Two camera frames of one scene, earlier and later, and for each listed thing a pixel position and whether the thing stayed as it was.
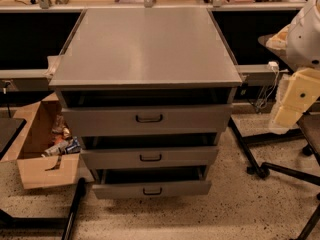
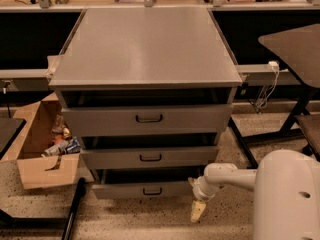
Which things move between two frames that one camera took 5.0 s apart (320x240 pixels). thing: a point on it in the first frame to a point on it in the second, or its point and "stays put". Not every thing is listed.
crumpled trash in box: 62,140 stays put
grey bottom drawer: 145,182 stays put
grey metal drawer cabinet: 150,90 stays put
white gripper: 305,44 to 200,191
